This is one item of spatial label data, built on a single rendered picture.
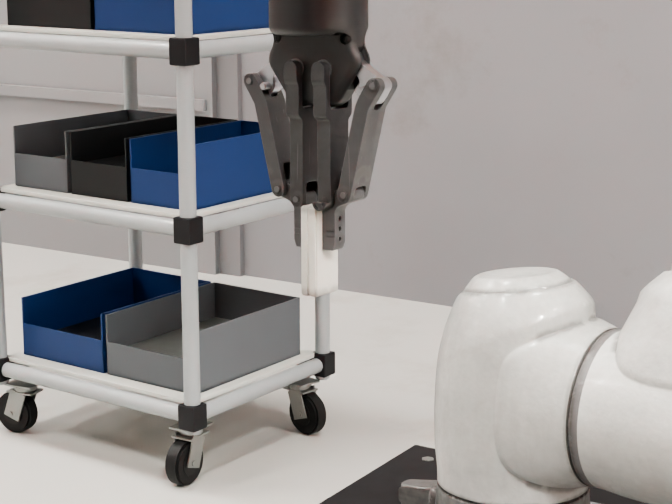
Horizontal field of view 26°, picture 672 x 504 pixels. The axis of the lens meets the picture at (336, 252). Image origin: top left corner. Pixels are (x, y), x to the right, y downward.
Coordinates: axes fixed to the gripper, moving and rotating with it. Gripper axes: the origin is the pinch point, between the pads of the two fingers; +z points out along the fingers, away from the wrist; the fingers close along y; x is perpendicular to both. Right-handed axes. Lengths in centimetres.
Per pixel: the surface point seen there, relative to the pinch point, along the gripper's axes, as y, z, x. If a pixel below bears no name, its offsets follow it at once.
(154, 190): 100, 14, -92
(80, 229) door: 235, 49, -209
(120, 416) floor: 127, 63, -110
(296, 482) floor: 78, 64, -102
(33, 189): 129, 16, -91
